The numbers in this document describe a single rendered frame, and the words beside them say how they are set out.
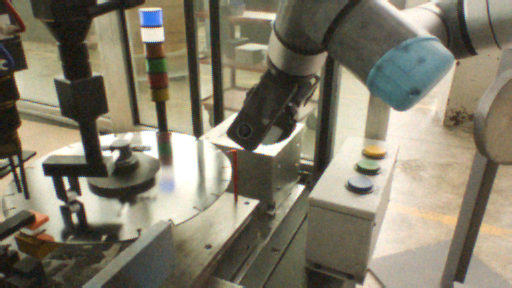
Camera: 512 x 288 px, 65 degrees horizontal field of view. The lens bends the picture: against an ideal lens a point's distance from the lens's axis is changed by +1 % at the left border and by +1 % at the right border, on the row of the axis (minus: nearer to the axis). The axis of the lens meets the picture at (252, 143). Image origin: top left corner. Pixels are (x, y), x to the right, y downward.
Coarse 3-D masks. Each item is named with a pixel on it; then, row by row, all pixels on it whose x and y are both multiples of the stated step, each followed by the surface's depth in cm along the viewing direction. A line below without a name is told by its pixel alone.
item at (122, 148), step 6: (126, 138) 62; (114, 144) 59; (120, 144) 59; (126, 144) 59; (102, 150) 59; (108, 150) 59; (114, 150) 58; (120, 150) 58; (126, 150) 59; (132, 150) 59; (138, 150) 59; (144, 150) 59; (150, 150) 59; (114, 156) 56; (120, 156) 59; (126, 156) 59; (114, 162) 59; (120, 162) 59; (126, 162) 59
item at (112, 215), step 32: (160, 160) 66; (192, 160) 66; (224, 160) 65; (32, 192) 57; (96, 192) 57; (128, 192) 57; (160, 192) 57; (192, 192) 57; (64, 224) 50; (96, 224) 50; (128, 224) 50
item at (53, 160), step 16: (80, 128) 49; (96, 128) 50; (96, 144) 50; (48, 160) 52; (64, 160) 52; (80, 160) 52; (96, 160) 51; (112, 160) 53; (48, 176) 52; (64, 176) 52; (80, 176) 51; (96, 176) 51; (64, 192) 52; (80, 192) 54
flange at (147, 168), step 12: (132, 156) 61; (144, 156) 65; (120, 168) 59; (132, 168) 59; (144, 168) 61; (156, 168) 61; (96, 180) 58; (108, 180) 58; (120, 180) 58; (132, 180) 58; (144, 180) 58; (108, 192) 56; (120, 192) 57
